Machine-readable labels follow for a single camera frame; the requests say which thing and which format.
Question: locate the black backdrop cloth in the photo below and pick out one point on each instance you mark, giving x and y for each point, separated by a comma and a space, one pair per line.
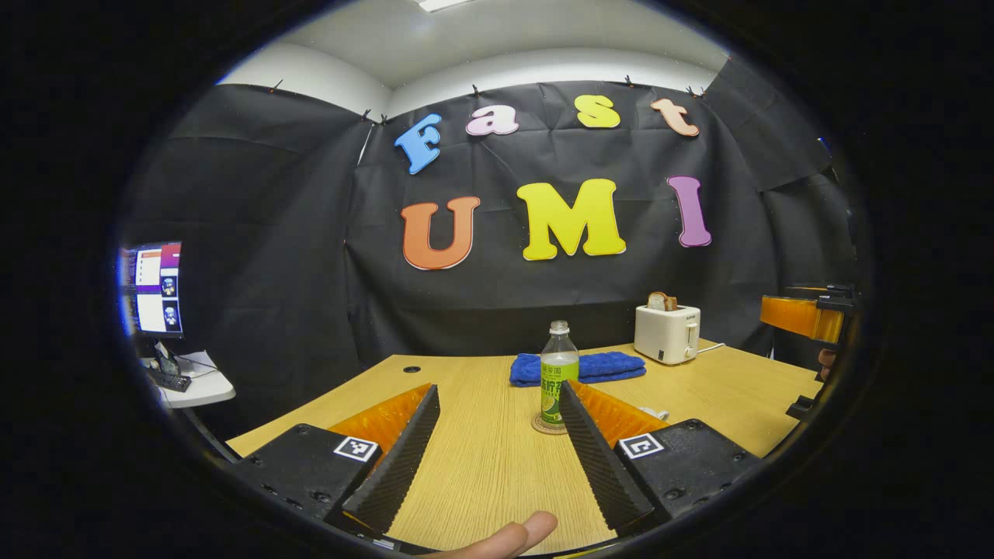
272, 233

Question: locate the round wooden coaster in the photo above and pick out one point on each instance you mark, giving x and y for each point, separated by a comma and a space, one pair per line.
543, 428

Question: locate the ceiling light panel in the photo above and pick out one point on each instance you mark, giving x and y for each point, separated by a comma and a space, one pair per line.
443, 4

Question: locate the black keyboard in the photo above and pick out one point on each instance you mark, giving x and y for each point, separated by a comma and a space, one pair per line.
171, 380

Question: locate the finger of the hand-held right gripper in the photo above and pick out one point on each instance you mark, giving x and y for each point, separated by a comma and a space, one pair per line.
800, 317

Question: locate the computer monitor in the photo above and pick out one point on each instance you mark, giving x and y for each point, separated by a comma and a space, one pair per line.
155, 287

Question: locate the white side table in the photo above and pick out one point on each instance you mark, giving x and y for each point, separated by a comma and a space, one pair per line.
206, 388

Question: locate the blue folded towel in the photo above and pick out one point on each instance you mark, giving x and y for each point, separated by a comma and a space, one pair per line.
606, 366

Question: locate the bread slice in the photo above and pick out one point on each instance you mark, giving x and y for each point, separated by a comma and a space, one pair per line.
662, 301

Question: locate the white ceramic teacup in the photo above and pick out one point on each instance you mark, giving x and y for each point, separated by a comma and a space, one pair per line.
655, 413

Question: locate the clear green-label water bottle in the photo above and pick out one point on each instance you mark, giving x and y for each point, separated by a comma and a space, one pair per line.
559, 380

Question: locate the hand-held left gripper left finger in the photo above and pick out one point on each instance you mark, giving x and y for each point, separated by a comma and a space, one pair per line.
400, 466

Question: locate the white toaster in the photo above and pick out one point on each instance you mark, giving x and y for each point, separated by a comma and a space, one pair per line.
664, 334

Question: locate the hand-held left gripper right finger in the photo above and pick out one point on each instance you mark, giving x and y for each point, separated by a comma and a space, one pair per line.
598, 466

